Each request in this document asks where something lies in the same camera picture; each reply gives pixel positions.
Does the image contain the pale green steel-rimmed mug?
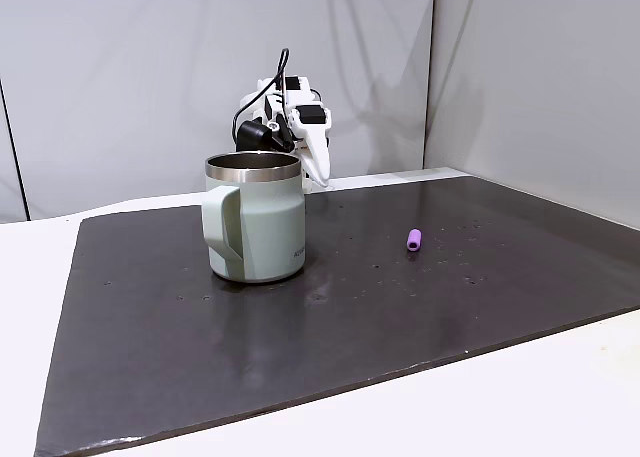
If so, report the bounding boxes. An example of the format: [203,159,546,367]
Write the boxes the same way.
[201,151,307,284]

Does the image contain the black camera box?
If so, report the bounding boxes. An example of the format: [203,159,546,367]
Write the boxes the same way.
[235,119,281,154]

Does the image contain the black table mat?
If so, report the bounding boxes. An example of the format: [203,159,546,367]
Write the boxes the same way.
[33,175,640,457]

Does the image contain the black camera cable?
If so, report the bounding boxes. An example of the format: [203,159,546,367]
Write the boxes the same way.
[230,47,292,139]

